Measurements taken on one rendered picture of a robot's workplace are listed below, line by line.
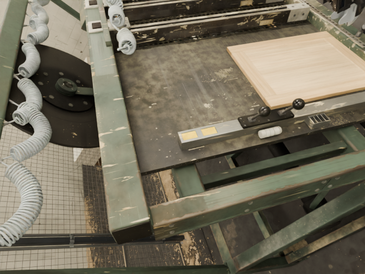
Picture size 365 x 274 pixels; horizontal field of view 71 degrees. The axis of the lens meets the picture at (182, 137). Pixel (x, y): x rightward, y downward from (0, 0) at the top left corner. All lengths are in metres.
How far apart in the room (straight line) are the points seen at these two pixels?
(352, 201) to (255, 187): 0.75
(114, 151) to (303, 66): 0.92
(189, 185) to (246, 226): 1.89
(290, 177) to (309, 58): 0.71
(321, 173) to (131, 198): 0.55
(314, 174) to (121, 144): 0.58
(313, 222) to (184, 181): 0.84
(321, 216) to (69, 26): 6.26
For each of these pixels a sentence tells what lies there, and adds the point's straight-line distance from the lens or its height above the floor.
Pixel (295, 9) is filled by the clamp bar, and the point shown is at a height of 1.00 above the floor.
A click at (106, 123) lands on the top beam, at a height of 1.87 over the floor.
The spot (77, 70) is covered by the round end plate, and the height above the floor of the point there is 1.77.
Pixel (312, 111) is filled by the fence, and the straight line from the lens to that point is 1.06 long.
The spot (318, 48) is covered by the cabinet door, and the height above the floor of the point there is 1.00.
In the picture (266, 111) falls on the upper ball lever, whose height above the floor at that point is 1.52.
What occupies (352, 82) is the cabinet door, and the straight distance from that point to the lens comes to 1.32.
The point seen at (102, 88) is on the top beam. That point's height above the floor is 1.87.
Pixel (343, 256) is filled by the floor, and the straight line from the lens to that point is 2.32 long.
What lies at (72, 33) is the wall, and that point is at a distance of 6.87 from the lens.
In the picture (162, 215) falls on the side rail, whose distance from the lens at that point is 0.71.
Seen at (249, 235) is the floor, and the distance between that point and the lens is 2.68.
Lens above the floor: 2.18
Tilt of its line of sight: 38 degrees down
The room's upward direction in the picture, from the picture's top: 74 degrees counter-clockwise
